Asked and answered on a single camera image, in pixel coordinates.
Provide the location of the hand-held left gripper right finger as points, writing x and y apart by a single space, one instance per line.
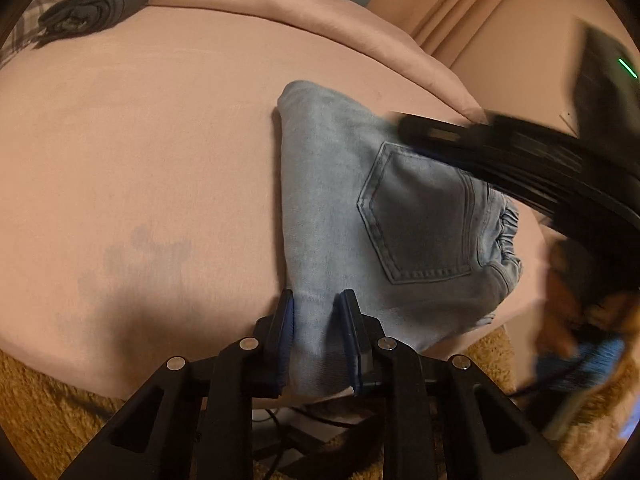
350 342

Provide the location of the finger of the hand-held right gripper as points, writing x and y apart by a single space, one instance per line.
440 137

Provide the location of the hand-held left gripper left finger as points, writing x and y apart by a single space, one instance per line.
284 345

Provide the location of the light blue denim pants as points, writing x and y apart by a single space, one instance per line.
325 185

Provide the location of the pink curtain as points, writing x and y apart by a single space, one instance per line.
450 15

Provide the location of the pink duvet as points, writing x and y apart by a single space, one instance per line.
325 25

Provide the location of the blue cloth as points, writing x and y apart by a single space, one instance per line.
585 365

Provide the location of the bed with pink sheet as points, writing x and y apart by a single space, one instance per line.
150 135

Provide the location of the tan shaggy rug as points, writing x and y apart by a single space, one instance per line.
40 410

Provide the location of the dark grey folded cloth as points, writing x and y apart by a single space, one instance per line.
95 7

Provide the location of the plaid cloth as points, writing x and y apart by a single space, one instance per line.
22 25

